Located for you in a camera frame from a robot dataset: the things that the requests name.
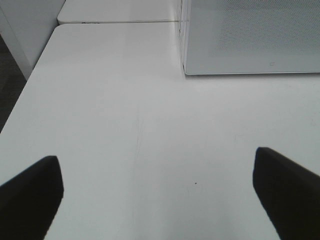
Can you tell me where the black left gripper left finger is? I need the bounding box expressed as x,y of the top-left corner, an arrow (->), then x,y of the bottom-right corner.
0,155 -> 64,240

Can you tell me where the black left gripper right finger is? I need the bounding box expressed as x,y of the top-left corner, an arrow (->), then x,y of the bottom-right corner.
252,147 -> 320,240

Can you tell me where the white microwave oven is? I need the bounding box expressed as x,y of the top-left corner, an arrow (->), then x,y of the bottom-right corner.
177,0 -> 320,76

